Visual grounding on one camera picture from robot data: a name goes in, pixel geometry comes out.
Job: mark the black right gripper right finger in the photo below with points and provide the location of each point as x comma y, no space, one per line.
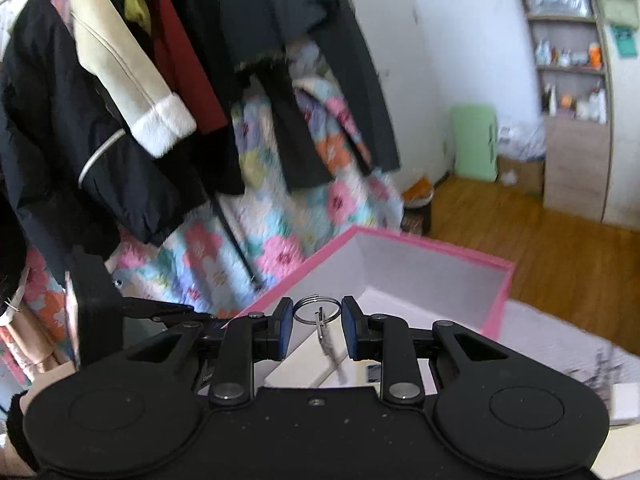
492,408

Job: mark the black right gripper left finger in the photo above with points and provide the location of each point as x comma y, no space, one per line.
178,400

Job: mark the pink cardboard box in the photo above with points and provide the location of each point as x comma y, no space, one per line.
414,278

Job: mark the white patterned bed sheet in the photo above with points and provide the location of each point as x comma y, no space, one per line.
612,372

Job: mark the floral quilt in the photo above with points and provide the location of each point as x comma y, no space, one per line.
213,260

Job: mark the black hanging coat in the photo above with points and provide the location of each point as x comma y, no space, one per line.
74,173

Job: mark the cream flat box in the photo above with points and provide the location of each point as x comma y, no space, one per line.
307,366

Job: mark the cream fleece jacket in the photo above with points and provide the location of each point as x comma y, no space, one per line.
157,118

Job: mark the small waste bin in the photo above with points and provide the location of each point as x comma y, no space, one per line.
417,198

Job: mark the brown cardboard box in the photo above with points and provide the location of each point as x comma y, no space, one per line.
526,177

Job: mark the red hanging garment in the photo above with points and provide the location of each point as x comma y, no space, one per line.
177,62

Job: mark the plastic bag of packages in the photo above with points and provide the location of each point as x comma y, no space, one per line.
522,141

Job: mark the dark hanging garment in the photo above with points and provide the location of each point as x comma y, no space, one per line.
310,45

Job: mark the wooden shelf cabinet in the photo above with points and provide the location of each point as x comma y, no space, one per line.
574,104

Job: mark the orange jar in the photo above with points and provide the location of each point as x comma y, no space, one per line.
595,56

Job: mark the teal hanging organizer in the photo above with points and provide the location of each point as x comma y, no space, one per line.
625,41

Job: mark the light wood wardrobe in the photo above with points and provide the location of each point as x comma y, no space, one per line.
622,205

